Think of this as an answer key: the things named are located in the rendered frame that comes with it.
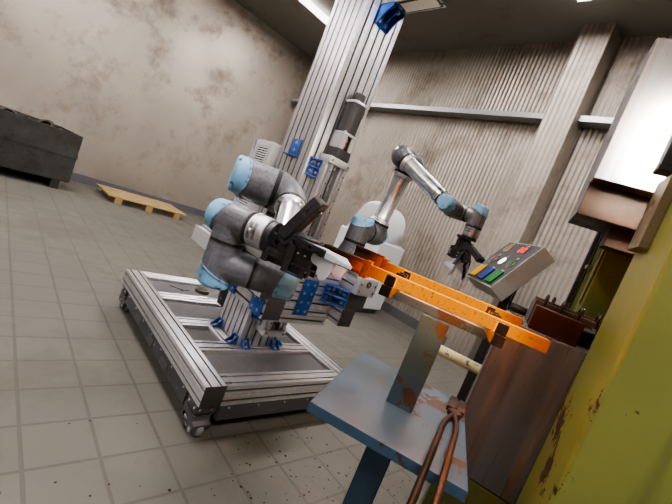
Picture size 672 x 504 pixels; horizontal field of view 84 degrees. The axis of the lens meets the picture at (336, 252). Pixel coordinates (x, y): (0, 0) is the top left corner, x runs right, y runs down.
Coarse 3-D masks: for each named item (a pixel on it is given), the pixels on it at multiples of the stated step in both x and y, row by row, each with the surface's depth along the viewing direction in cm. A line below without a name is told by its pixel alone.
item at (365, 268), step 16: (320, 256) 76; (352, 256) 74; (368, 272) 73; (384, 272) 72; (400, 288) 71; (416, 288) 70; (448, 304) 69; (464, 304) 69; (480, 320) 67; (496, 320) 66; (512, 336) 66; (528, 336) 65; (544, 352) 64
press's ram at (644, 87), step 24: (648, 72) 101; (624, 96) 125; (648, 96) 100; (624, 120) 102; (648, 120) 100; (624, 144) 102; (648, 144) 100; (600, 168) 104; (624, 168) 101; (648, 168) 99; (648, 192) 99
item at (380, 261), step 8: (360, 248) 99; (360, 256) 99; (368, 256) 99; (376, 256) 98; (384, 256) 98; (376, 264) 98; (384, 264) 96; (392, 264) 96; (392, 272) 96; (416, 280) 94; (424, 280) 93; (432, 288) 93; (440, 288) 92; (448, 288) 92; (448, 296) 92; (456, 296) 91; (464, 296) 91; (472, 304) 90; (480, 304) 90; (488, 304) 90; (504, 312) 88; (504, 320) 88; (512, 320) 87; (520, 320) 87
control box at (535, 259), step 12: (504, 252) 182; (516, 252) 171; (528, 252) 162; (540, 252) 157; (480, 264) 191; (492, 264) 180; (504, 264) 169; (516, 264) 160; (528, 264) 157; (540, 264) 157; (468, 276) 188; (504, 276) 158; (516, 276) 158; (528, 276) 158; (480, 288) 181; (492, 288) 159; (504, 288) 159; (516, 288) 158
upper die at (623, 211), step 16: (592, 192) 108; (608, 192) 107; (624, 192) 105; (576, 208) 115; (592, 208) 108; (608, 208) 106; (624, 208) 105; (640, 208) 103; (576, 224) 125; (592, 224) 116; (608, 224) 109; (624, 224) 104
